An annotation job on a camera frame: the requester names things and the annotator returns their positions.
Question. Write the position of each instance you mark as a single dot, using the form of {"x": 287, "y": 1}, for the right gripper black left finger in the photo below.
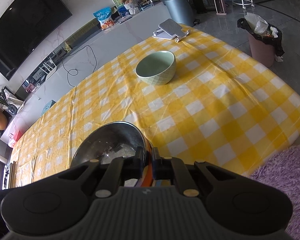
{"x": 94, "y": 179}

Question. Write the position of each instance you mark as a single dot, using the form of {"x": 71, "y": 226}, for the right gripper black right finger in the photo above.
{"x": 199, "y": 179}

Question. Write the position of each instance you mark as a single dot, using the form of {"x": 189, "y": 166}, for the orange steel bowl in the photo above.
{"x": 113, "y": 140}

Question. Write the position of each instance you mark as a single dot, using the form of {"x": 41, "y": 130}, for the green ceramic bowl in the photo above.
{"x": 157, "y": 68}

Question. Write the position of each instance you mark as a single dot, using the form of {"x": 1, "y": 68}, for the yellow checkered tablecloth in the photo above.
{"x": 221, "y": 106}

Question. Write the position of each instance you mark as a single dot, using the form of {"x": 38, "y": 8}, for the small teal stool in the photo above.
{"x": 48, "y": 106}

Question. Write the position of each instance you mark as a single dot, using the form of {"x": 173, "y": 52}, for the pink box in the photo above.
{"x": 14, "y": 137}

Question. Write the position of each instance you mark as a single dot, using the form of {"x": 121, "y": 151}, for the purple fluffy rug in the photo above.
{"x": 282, "y": 171}

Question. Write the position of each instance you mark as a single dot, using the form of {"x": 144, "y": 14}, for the white tv console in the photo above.
{"x": 90, "y": 56}

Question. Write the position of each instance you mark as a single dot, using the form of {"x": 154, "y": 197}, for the white tablet stand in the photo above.
{"x": 170, "y": 30}

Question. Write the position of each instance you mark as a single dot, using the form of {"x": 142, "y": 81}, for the pink waste bin with bag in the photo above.
{"x": 265, "y": 39}

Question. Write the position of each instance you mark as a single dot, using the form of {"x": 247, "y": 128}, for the blue snack bag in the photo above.
{"x": 104, "y": 18}

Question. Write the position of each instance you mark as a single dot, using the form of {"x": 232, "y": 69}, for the grey metal trash can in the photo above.
{"x": 180, "y": 11}

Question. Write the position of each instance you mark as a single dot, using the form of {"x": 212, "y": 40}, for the pink space heater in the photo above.
{"x": 220, "y": 7}

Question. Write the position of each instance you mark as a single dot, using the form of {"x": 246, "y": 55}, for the black television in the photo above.
{"x": 23, "y": 26}

